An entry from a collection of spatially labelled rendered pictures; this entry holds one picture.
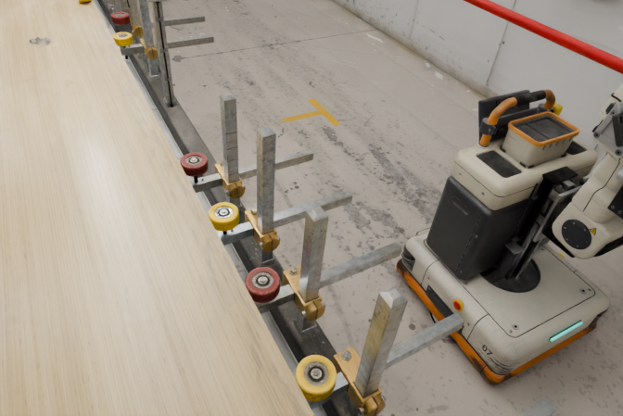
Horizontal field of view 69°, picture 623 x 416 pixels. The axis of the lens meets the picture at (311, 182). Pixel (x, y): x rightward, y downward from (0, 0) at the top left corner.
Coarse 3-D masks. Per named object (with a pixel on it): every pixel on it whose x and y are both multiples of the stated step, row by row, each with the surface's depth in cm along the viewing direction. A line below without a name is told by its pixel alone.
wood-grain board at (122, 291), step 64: (0, 0) 225; (64, 0) 231; (0, 64) 175; (64, 64) 179; (0, 128) 143; (64, 128) 146; (128, 128) 148; (0, 192) 121; (64, 192) 123; (128, 192) 125; (192, 192) 127; (0, 256) 105; (64, 256) 107; (128, 256) 108; (192, 256) 109; (0, 320) 93; (64, 320) 94; (128, 320) 95; (192, 320) 96; (256, 320) 97; (0, 384) 83; (64, 384) 84; (128, 384) 85; (192, 384) 86; (256, 384) 86
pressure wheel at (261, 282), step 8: (256, 272) 106; (264, 272) 107; (272, 272) 106; (248, 280) 104; (256, 280) 105; (264, 280) 104; (272, 280) 105; (248, 288) 103; (256, 288) 103; (264, 288) 103; (272, 288) 103; (256, 296) 102; (264, 296) 102; (272, 296) 103
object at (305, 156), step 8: (304, 152) 159; (280, 160) 154; (288, 160) 155; (296, 160) 157; (304, 160) 159; (240, 168) 150; (248, 168) 150; (256, 168) 150; (280, 168) 155; (208, 176) 145; (216, 176) 145; (240, 176) 148; (248, 176) 150; (192, 184) 141; (200, 184) 142; (208, 184) 144; (216, 184) 145
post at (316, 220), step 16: (320, 208) 93; (320, 224) 93; (304, 240) 99; (320, 240) 96; (304, 256) 101; (320, 256) 100; (304, 272) 104; (320, 272) 104; (304, 288) 107; (304, 320) 114
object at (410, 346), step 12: (456, 312) 112; (432, 324) 109; (444, 324) 109; (456, 324) 109; (420, 336) 106; (432, 336) 106; (444, 336) 109; (396, 348) 103; (408, 348) 103; (420, 348) 106; (396, 360) 102; (336, 384) 96; (348, 384) 96; (312, 408) 94
